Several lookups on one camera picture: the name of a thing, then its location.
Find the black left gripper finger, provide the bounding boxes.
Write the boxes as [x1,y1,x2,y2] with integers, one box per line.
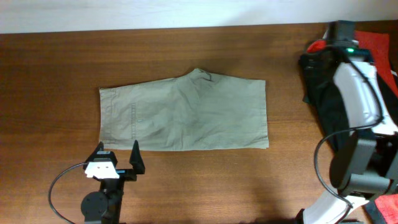
[86,142,104,162]
[129,140,146,174]

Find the khaki shorts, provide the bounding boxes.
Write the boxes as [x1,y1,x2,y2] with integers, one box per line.
[99,68,269,151]

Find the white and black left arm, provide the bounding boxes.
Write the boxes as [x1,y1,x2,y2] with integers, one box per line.
[80,142,137,224]

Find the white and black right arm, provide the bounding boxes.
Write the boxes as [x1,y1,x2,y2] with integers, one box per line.
[126,21,397,223]

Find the black garment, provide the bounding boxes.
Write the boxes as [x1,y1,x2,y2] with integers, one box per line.
[299,46,397,152]

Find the red garment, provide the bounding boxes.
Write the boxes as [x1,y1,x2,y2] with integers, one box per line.
[300,29,397,101]

